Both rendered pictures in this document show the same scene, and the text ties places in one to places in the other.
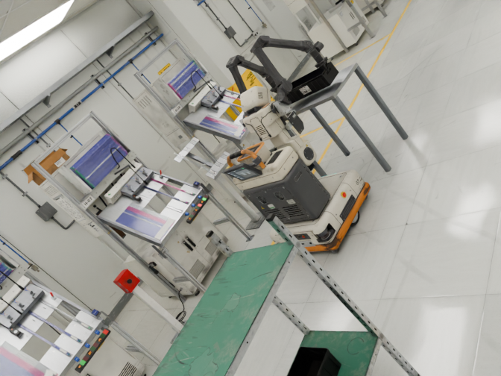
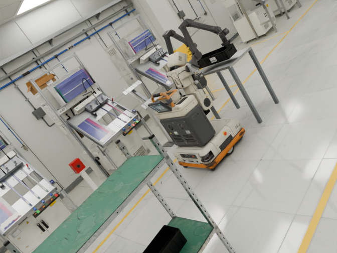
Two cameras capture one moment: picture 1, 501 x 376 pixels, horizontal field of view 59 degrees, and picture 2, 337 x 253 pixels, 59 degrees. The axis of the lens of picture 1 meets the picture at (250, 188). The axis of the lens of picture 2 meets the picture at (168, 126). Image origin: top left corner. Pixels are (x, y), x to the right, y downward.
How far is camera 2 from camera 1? 27 cm
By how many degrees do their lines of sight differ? 4
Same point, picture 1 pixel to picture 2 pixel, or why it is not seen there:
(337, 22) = (254, 17)
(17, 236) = (18, 125)
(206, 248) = (134, 154)
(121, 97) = (100, 46)
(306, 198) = (197, 131)
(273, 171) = (178, 109)
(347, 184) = (228, 127)
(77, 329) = (38, 190)
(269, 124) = (182, 79)
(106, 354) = (56, 210)
